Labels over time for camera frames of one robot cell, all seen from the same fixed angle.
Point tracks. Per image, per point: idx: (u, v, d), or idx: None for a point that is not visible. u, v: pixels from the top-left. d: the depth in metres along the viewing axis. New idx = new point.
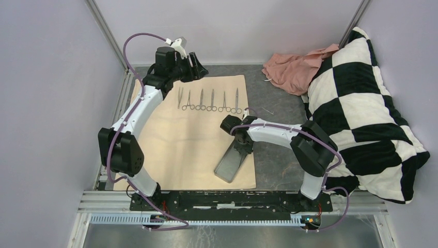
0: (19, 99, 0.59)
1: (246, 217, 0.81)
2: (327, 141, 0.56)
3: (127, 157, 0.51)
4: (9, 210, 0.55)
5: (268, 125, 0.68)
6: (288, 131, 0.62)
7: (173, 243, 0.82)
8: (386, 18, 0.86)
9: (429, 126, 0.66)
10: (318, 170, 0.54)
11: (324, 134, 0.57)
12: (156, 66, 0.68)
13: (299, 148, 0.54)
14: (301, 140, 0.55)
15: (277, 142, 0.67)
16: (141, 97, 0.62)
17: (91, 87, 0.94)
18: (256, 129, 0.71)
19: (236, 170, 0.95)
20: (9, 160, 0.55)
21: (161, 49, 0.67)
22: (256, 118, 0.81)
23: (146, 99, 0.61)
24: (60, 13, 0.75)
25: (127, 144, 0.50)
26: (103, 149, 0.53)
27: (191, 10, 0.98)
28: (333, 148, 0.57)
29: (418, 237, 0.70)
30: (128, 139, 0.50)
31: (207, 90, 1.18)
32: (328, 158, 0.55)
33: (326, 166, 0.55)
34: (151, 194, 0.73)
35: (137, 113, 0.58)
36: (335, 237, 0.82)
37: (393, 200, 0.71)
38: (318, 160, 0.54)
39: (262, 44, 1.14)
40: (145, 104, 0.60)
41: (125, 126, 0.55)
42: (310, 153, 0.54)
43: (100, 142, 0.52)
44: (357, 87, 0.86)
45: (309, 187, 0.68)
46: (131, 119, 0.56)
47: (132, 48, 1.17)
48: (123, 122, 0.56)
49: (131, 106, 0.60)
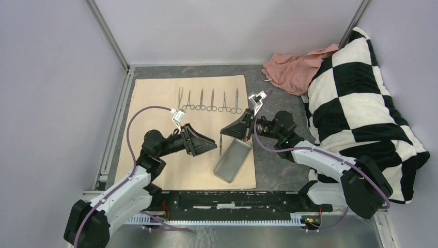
0: (19, 100, 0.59)
1: (247, 217, 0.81)
2: (382, 183, 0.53)
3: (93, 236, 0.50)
4: (10, 210, 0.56)
5: (316, 151, 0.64)
6: (339, 162, 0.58)
7: (173, 243, 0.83)
8: (386, 18, 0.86)
9: (429, 126, 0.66)
10: (366, 210, 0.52)
11: (380, 175, 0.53)
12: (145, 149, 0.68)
13: (350, 185, 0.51)
14: (354, 176, 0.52)
15: (323, 170, 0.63)
16: (129, 177, 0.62)
17: (91, 88, 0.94)
18: (302, 152, 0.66)
19: (236, 171, 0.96)
20: (10, 160, 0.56)
21: (154, 134, 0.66)
22: (303, 139, 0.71)
23: (134, 181, 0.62)
24: (59, 13, 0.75)
25: (98, 222, 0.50)
26: (69, 223, 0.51)
27: (191, 11, 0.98)
28: (387, 190, 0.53)
29: (417, 237, 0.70)
30: (98, 220, 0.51)
31: (207, 90, 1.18)
32: (378, 200, 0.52)
33: (376, 209, 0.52)
34: (146, 205, 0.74)
35: (120, 191, 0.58)
36: (335, 237, 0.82)
37: (393, 200, 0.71)
38: (369, 202, 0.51)
39: (262, 44, 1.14)
40: (131, 186, 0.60)
41: (102, 203, 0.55)
42: (362, 193, 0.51)
43: (71, 215, 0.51)
44: (357, 87, 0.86)
45: (322, 196, 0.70)
46: (112, 197, 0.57)
47: (131, 48, 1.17)
48: (102, 199, 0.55)
49: (117, 183, 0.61)
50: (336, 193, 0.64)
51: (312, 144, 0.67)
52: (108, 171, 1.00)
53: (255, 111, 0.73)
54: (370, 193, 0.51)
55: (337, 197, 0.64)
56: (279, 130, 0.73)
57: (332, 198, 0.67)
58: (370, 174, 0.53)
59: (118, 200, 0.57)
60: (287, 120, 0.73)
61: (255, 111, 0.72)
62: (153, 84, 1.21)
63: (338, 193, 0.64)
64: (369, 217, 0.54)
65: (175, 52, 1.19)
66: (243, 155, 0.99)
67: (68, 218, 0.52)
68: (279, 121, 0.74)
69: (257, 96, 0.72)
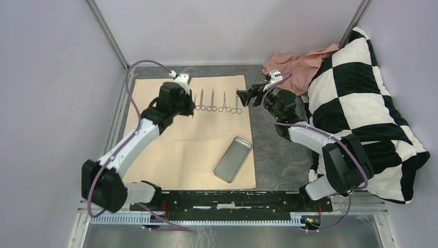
0: (20, 100, 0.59)
1: (246, 217, 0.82)
2: (363, 161, 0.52)
3: (109, 195, 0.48)
4: (9, 210, 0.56)
5: (309, 128, 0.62)
6: (326, 137, 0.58)
7: (173, 243, 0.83)
8: (386, 18, 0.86)
9: (430, 126, 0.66)
10: (341, 183, 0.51)
11: (363, 154, 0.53)
12: (157, 101, 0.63)
13: (329, 153, 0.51)
14: (335, 147, 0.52)
15: (313, 148, 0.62)
16: (136, 132, 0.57)
17: (91, 88, 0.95)
18: (297, 129, 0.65)
19: (236, 170, 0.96)
20: (10, 161, 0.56)
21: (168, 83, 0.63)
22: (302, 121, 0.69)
23: (141, 135, 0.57)
24: (59, 13, 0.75)
25: (111, 179, 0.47)
26: (85, 181, 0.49)
27: (191, 11, 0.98)
28: (367, 171, 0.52)
29: (418, 237, 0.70)
30: (111, 176, 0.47)
31: (207, 90, 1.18)
32: (356, 176, 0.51)
33: (352, 185, 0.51)
34: (149, 200, 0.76)
35: (128, 147, 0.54)
36: (335, 237, 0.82)
37: (393, 200, 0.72)
38: (345, 174, 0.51)
39: (262, 45, 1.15)
40: (139, 140, 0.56)
41: (111, 160, 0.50)
42: (340, 164, 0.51)
43: (83, 173, 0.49)
44: (357, 87, 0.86)
45: (314, 187, 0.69)
46: (120, 154, 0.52)
47: (131, 48, 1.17)
48: (111, 156, 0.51)
49: (123, 139, 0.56)
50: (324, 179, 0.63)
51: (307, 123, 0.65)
52: None
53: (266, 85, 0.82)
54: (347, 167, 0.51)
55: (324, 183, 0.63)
56: (280, 107, 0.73)
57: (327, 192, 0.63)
58: (353, 151, 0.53)
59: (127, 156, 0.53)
60: (289, 97, 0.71)
61: (267, 86, 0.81)
62: (153, 84, 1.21)
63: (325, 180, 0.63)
64: (343, 192, 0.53)
65: (174, 52, 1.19)
66: (243, 154, 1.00)
67: (82, 177, 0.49)
68: (281, 97, 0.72)
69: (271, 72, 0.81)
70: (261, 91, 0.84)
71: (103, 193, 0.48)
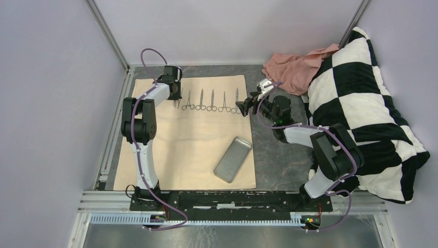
0: (19, 99, 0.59)
1: (247, 217, 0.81)
2: (351, 148, 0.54)
3: (147, 123, 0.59)
4: (8, 211, 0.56)
5: (301, 126, 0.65)
6: (315, 129, 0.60)
7: (173, 243, 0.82)
8: (386, 18, 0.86)
9: (430, 126, 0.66)
10: (331, 170, 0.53)
11: (350, 140, 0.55)
12: (162, 77, 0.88)
13: (316, 141, 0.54)
14: (322, 135, 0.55)
15: (308, 144, 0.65)
16: (156, 85, 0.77)
17: (91, 88, 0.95)
18: (292, 129, 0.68)
19: (236, 170, 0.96)
20: (8, 162, 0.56)
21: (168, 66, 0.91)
22: (294, 124, 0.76)
23: (160, 88, 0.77)
24: (59, 13, 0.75)
25: (149, 106, 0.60)
26: (125, 115, 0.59)
27: (191, 11, 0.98)
28: (356, 156, 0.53)
29: (418, 237, 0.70)
30: (149, 103, 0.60)
31: (207, 90, 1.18)
32: (345, 164, 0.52)
33: (342, 171, 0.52)
34: (153, 186, 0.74)
35: (155, 92, 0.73)
36: (335, 237, 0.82)
37: (393, 200, 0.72)
38: (333, 160, 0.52)
39: (262, 44, 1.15)
40: (160, 89, 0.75)
41: (145, 96, 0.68)
42: (327, 151, 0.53)
43: (123, 107, 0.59)
44: (357, 87, 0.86)
45: (314, 185, 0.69)
46: (151, 95, 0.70)
47: (131, 48, 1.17)
48: (145, 93, 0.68)
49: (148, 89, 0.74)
50: (323, 177, 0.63)
51: (299, 123, 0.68)
52: (108, 171, 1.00)
53: (260, 95, 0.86)
54: (335, 153, 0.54)
55: (324, 180, 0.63)
56: (276, 112, 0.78)
57: (326, 189, 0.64)
58: (341, 138, 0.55)
59: (154, 97, 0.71)
60: (283, 102, 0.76)
61: (263, 94, 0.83)
62: None
63: (324, 178, 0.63)
64: (335, 179, 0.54)
65: (174, 52, 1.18)
66: (243, 154, 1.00)
67: (122, 112, 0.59)
68: (277, 103, 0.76)
69: (263, 82, 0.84)
70: (257, 102, 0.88)
71: (143, 122, 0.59)
